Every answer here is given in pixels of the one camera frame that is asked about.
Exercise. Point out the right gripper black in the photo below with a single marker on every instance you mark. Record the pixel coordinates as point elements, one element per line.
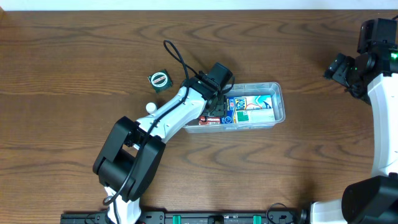
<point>339,68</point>

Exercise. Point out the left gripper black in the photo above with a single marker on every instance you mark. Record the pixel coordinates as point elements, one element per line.
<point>223,104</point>

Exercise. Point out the blue white drink mix box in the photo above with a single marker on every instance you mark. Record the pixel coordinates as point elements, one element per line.
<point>236,103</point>

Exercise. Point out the red orange medicine box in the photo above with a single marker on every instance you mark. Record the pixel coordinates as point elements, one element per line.
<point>208,120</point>

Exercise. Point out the white green medicine packet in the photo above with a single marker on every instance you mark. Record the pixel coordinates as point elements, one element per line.
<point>254,116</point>

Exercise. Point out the green square box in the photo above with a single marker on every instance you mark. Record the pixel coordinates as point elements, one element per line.
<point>160,81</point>

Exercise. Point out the black bottle white cap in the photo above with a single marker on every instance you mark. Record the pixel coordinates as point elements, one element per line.
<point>151,108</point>

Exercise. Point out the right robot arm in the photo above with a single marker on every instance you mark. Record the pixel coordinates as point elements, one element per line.
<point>373,200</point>

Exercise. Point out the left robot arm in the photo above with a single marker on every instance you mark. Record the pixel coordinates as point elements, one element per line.
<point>131,154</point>

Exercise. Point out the clear plastic container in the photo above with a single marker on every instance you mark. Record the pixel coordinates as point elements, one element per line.
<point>246,89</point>

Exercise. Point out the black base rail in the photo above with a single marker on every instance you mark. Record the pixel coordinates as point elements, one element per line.
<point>153,217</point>

